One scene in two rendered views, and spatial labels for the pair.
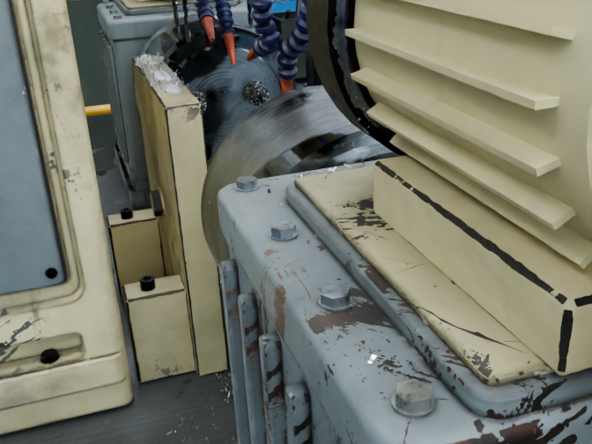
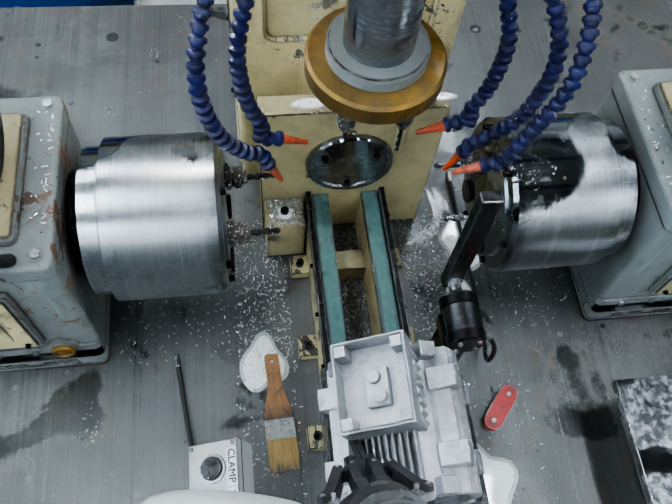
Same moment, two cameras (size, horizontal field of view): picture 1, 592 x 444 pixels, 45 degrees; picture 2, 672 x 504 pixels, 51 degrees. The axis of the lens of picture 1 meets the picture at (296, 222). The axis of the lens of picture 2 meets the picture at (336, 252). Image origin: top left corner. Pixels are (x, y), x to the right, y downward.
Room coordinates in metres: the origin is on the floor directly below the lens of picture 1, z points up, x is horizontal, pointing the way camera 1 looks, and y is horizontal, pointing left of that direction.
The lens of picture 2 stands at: (0.93, -0.56, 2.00)
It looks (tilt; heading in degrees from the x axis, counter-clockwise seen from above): 62 degrees down; 93
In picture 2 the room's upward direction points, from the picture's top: 8 degrees clockwise
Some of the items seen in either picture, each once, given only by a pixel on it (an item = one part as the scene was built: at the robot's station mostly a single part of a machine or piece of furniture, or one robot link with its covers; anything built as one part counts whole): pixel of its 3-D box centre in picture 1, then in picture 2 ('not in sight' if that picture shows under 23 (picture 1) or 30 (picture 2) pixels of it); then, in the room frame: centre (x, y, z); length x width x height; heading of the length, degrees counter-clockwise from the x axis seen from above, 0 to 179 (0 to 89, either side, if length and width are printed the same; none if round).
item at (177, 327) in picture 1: (151, 209); (343, 148); (0.88, 0.19, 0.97); 0.30 x 0.11 x 0.34; 17
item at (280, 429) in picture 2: not in sight; (278, 411); (0.86, -0.25, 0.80); 0.21 x 0.05 x 0.01; 110
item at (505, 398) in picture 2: not in sight; (500, 408); (1.23, -0.17, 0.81); 0.09 x 0.03 x 0.02; 67
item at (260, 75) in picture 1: (209, 91); (557, 190); (1.24, 0.14, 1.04); 0.41 x 0.25 x 0.25; 17
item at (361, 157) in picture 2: not in sight; (349, 164); (0.90, 0.13, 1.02); 0.15 x 0.02 x 0.15; 17
